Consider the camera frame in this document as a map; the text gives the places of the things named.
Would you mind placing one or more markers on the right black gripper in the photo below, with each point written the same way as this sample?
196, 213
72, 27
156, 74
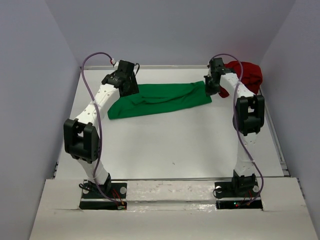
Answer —
209, 91

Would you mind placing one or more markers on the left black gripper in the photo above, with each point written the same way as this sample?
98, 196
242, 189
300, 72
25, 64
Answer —
133, 89

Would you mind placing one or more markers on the green t shirt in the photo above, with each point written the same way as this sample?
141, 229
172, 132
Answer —
163, 98

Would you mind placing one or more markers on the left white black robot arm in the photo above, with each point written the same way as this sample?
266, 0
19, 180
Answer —
83, 135

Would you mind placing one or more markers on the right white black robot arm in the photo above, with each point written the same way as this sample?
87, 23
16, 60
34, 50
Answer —
248, 119

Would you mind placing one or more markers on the red t shirt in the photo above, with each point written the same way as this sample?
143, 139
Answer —
252, 76

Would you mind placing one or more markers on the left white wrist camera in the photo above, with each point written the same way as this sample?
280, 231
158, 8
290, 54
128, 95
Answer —
114, 63

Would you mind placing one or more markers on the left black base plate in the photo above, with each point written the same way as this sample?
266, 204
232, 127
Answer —
91, 198

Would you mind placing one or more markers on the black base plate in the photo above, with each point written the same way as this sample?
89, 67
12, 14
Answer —
91, 198
228, 199

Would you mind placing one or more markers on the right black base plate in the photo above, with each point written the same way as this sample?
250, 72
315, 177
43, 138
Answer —
228, 199

